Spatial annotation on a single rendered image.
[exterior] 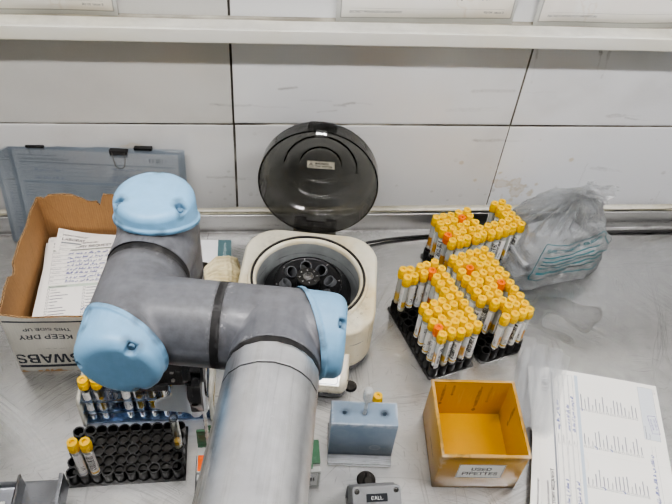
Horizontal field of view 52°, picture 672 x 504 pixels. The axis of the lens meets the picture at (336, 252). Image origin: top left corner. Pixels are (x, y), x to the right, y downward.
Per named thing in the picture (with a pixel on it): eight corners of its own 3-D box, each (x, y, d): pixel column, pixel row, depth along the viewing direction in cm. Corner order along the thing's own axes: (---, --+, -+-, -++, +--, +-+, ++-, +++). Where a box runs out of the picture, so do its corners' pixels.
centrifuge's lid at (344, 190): (257, 121, 116) (264, 100, 122) (256, 241, 131) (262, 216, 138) (386, 134, 116) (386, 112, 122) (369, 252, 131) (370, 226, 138)
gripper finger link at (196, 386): (190, 389, 85) (184, 344, 79) (205, 389, 85) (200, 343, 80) (188, 422, 82) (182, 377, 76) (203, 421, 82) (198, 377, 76)
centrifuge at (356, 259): (225, 389, 117) (221, 345, 108) (252, 262, 138) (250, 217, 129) (367, 403, 117) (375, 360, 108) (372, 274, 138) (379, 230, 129)
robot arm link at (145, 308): (202, 349, 53) (226, 247, 61) (54, 336, 53) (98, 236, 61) (208, 405, 58) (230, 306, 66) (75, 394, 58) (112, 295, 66)
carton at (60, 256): (17, 374, 116) (-8, 317, 106) (51, 251, 136) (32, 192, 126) (168, 369, 119) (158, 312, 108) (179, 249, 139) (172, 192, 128)
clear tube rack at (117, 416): (83, 427, 110) (74, 402, 105) (93, 374, 117) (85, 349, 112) (214, 421, 113) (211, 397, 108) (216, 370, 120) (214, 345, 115)
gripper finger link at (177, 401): (160, 414, 88) (151, 369, 82) (207, 412, 89) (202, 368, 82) (157, 436, 86) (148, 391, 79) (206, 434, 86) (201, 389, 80)
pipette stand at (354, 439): (327, 465, 109) (331, 432, 102) (327, 425, 114) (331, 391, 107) (390, 467, 109) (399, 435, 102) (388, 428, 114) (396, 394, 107)
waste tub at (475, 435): (430, 488, 107) (441, 457, 100) (420, 412, 117) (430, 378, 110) (515, 489, 108) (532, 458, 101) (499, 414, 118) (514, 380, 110)
